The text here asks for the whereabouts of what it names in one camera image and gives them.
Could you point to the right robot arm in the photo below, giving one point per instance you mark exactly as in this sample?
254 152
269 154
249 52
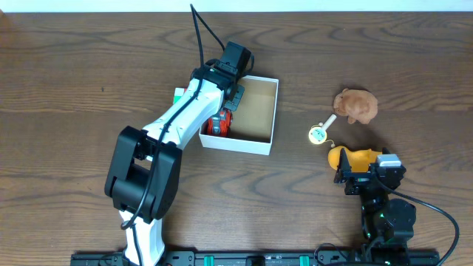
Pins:
386 223

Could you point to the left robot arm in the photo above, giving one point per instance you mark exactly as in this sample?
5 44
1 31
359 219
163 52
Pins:
144 172

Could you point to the red toy truck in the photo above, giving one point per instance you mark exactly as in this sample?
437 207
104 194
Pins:
220 123

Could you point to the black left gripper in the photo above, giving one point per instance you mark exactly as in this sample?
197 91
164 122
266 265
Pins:
236 95

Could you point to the black mounting rail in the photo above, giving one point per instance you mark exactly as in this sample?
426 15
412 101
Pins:
321 257

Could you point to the round wooden rattle toy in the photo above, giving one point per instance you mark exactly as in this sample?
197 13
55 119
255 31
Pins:
318 133

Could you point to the multicoloured puzzle cube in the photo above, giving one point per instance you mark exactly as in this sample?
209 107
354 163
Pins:
178 93

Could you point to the white open cardboard box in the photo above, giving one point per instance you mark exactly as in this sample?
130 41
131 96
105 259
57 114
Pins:
252 127

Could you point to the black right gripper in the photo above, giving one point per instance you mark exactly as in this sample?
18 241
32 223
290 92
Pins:
360 179

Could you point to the brown plush toy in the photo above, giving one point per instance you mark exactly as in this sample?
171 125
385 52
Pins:
356 104

